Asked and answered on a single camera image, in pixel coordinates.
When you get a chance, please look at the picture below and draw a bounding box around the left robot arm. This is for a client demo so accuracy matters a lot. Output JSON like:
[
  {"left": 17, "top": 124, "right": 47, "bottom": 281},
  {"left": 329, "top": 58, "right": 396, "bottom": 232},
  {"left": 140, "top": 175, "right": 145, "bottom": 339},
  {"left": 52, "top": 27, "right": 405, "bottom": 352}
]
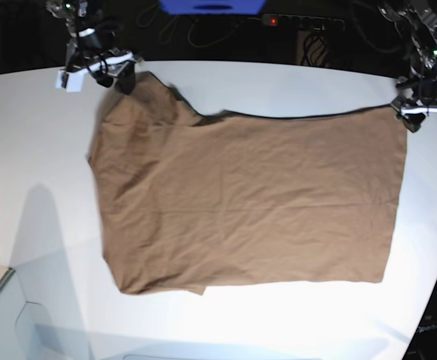
[{"left": 378, "top": 1, "right": 437, "bottom": 133}]

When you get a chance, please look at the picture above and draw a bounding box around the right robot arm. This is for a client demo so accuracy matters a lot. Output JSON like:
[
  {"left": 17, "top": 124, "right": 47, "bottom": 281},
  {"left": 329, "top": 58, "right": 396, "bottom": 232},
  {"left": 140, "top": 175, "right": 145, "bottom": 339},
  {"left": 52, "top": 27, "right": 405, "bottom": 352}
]
[{"left": 46, "top": 1, "right": 137, "bottom": 95}]

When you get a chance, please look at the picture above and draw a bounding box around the brown t-shirt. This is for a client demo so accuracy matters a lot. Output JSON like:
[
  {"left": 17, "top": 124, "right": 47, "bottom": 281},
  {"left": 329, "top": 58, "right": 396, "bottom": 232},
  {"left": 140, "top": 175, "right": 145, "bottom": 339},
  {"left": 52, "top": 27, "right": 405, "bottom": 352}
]
[{"left": 89, "top": 73, "right": 407, "bottom": 295}]

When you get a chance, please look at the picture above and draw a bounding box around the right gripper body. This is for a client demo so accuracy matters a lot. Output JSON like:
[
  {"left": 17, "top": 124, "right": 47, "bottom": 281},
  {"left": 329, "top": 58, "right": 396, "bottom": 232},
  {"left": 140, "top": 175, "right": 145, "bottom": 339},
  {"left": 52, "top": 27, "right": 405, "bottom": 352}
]
[{"left": 64, "top": 31, "right": 137, "bottom": 80}]

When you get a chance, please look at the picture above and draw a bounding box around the blue box at top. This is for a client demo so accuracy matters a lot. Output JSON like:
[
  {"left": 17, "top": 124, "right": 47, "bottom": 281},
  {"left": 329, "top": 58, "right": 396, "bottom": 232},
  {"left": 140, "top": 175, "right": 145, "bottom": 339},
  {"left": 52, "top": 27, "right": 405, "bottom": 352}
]
[{"left": 159, "top": 0, "right": 266, "bottom": 15}]

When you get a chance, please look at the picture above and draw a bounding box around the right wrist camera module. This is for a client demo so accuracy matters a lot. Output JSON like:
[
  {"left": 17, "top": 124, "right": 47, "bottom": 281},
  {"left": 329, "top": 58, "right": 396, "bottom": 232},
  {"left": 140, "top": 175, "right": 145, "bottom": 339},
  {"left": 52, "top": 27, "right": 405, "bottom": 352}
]
[{"left": 56, "top": 70, "right": 86, "bottom": 92}]

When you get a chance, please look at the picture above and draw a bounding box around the black power strip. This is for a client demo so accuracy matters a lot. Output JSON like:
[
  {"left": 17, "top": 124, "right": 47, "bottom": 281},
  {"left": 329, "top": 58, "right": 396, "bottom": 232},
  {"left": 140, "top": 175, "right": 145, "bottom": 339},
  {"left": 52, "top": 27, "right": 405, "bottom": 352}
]
[{"left": 258, "top": 13, "right": 346, "bottom": 33}]

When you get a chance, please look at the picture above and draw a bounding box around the white bin at corner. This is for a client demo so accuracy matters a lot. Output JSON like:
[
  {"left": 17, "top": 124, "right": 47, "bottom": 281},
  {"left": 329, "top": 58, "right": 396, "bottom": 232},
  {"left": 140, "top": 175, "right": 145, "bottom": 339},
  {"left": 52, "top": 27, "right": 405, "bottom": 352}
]
[{"left": 0, "top": 269, "right": 94, "bottom": 359}]

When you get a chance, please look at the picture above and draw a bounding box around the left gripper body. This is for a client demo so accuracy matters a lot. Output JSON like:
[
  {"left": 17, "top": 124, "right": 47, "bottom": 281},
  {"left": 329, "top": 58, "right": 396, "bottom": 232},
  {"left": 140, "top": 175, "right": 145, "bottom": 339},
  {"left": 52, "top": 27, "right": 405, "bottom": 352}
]
[{"left": 390, "top": 76, "right": 437, "bottom": 118}]

